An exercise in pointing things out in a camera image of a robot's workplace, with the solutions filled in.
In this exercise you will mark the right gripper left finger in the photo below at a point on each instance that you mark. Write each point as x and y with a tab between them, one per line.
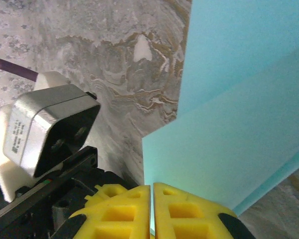
124	219

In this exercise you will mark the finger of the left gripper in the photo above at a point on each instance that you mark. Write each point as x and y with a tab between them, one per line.
107	193

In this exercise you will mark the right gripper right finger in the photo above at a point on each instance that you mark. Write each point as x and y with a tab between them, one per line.
189	219

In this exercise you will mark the light blue paper sheet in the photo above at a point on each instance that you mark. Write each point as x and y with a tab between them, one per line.
226	124

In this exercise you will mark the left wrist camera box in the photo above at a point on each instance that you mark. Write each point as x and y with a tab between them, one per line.
40	124

